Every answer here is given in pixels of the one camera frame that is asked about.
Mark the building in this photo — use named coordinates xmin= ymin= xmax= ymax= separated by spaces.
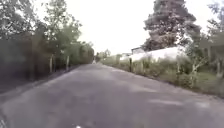
xmin=130 ymin=46 xmax=146 ymax=56

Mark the grey asphalt road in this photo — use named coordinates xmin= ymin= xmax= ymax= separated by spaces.
xmin=0 ymin=63 xmax=224 ymax=128

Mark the row of green trees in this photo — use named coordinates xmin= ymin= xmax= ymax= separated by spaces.
xmin=0 ymin=0 xmax=96 ymax=74

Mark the large dark tree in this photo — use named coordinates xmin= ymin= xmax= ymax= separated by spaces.
xmin=141 ymin=0 xmax=203 ymax=53

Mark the row of fence posts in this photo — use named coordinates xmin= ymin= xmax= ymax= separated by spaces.
xmin=128 ymin=49 xmax=224 ymax=88

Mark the dirt verge strip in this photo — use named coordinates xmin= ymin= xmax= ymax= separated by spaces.
xmin=0 ymin=64 xmax=82 ymax=103

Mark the grass verge with bushes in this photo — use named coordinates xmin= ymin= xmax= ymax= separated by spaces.
xmin=99 ymin=54 xmax=224 ymax=100

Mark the dark fence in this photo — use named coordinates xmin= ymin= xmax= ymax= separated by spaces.
xmin=0 ymin=39 xmax=72 ymax=88

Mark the white wall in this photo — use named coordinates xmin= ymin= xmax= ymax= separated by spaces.
xmin=119 ymin=45 xmax=188 ymax=63

